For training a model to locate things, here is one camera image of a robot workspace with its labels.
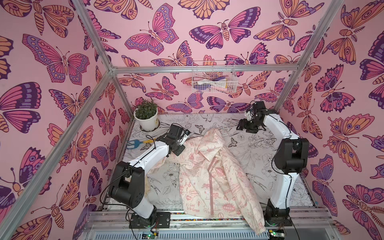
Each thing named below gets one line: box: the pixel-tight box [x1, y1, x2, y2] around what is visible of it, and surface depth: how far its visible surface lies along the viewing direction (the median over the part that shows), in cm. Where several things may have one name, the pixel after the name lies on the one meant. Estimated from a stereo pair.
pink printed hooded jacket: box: [147, 128, 266, 236], surface depth 84 cm
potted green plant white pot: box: [133, 99, 160, 132], surface depth 105 cm
